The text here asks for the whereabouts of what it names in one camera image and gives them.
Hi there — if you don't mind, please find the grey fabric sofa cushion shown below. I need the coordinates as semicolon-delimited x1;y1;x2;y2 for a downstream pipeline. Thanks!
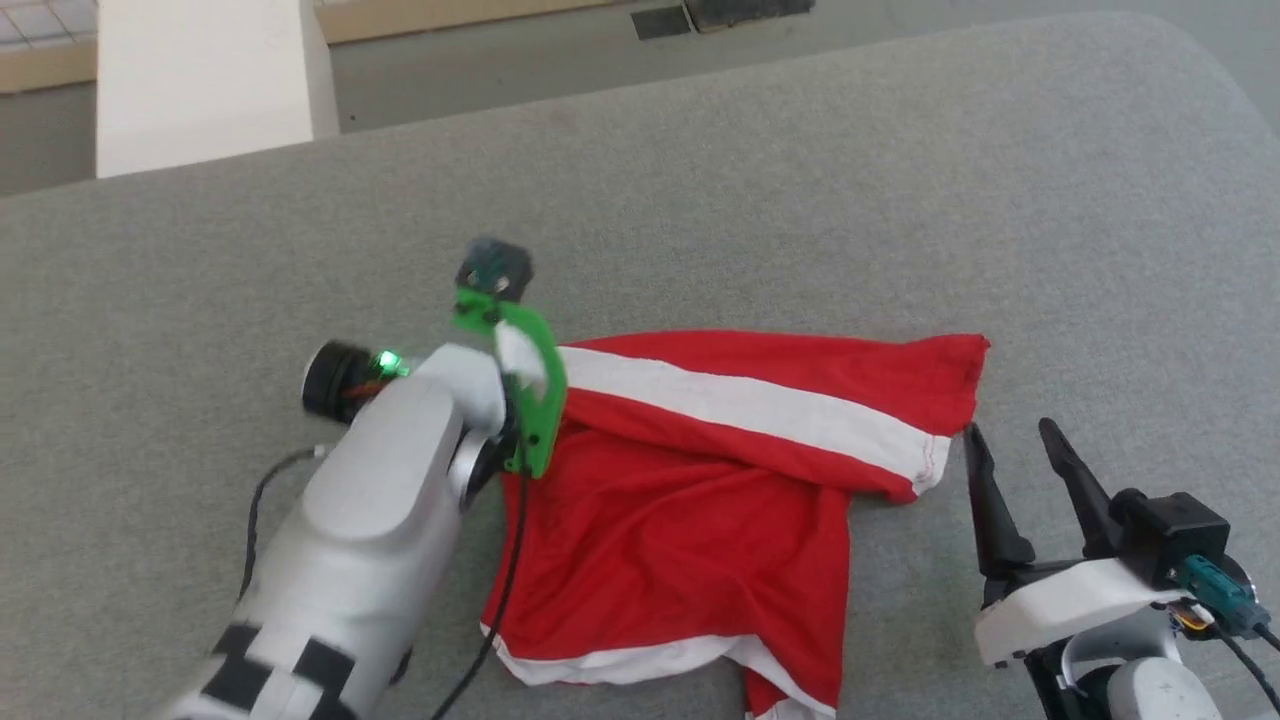
0;10;1280;720

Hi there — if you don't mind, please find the green white left gripper body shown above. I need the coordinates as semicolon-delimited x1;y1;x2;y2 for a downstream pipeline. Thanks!
452;288;569;480

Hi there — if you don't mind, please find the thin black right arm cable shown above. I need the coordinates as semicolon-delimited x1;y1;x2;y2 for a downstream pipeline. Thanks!
1212;618;1280;720

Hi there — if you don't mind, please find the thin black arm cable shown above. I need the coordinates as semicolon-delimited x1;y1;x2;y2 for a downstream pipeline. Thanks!
240;445;333;603
430;474;531;720
1212;618;1280;720

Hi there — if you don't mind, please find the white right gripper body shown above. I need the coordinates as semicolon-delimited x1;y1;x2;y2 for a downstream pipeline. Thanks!
974;555;1189;671

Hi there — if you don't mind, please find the red shirt with white stripes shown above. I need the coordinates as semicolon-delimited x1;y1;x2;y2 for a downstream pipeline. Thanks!
480;330;992;720

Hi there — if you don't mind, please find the plain white upright panel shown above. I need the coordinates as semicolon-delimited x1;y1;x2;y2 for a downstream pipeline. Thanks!
95;0;342;180

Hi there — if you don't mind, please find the teal cable connector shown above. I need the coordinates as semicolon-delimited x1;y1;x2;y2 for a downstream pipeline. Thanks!
1172;555;1259;639

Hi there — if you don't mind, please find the light wooden base strip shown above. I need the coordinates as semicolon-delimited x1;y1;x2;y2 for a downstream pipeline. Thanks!
314;0;641;46

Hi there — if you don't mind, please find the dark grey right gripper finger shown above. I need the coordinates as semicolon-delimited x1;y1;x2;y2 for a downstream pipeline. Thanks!
1038;417;1119;561
962;422;1037;583

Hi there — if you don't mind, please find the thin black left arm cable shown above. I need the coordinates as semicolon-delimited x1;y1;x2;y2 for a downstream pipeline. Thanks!
240;445;333;603
430;474;531;720

